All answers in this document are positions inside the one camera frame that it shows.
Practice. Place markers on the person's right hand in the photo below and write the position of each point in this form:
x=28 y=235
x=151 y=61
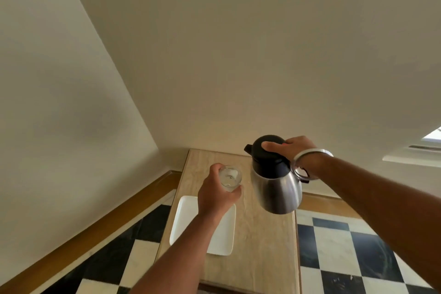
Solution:
x=294 y=147

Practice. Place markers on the person's left hand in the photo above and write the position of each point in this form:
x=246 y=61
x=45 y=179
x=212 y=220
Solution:
x=212 y=197

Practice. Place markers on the person's left thumb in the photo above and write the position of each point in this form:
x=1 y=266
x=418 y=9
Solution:
x=235 y=193

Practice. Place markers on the person's right thumb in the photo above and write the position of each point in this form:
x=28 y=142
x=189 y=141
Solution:
x=275 y=147

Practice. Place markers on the clear drinking glass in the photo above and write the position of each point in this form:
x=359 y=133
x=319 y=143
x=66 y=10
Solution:
x=230 y=177

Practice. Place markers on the steel jug with black lid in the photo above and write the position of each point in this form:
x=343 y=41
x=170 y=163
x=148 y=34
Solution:
x=277 y=187

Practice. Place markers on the person's left forearm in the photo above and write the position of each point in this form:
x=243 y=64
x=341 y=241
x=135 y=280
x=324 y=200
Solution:
x=186 y=252

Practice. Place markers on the person's right forearm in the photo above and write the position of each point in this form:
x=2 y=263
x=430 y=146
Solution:
x=375 y=211

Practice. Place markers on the white rectangular plate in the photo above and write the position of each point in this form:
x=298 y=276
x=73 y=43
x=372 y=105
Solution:
x=224 y=235

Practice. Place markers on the wooden baseboard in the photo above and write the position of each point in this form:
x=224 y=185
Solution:
x=86 y=235
x=327 y=205

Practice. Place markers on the window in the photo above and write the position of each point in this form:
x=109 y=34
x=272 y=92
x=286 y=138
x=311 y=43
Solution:
x=433 y=136

